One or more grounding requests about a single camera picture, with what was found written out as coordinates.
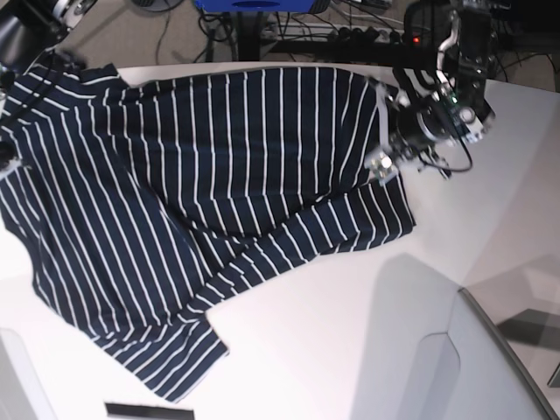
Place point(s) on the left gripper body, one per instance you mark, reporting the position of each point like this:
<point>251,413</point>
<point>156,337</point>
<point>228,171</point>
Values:
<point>417,128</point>

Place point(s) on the navy white striped t-shirt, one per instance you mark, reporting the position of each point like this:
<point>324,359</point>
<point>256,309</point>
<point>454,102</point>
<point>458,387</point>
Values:
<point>144,207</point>

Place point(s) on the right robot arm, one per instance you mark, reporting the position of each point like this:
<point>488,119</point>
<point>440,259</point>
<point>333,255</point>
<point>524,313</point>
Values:
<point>30,28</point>

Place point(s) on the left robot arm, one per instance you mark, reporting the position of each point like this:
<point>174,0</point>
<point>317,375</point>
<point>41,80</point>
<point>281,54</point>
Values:
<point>450,45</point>

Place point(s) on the black power strip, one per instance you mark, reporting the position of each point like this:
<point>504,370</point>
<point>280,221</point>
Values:
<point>366,36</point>

